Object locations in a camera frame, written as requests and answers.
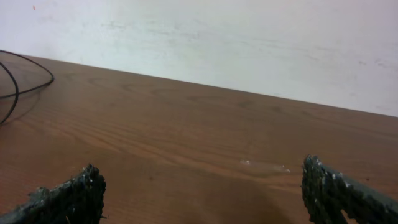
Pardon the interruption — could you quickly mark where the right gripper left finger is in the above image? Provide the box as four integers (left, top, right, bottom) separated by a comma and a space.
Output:
1, 164, 106, 224

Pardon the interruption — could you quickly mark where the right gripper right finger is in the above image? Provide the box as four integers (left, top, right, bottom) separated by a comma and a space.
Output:
301, 155, 397, 224

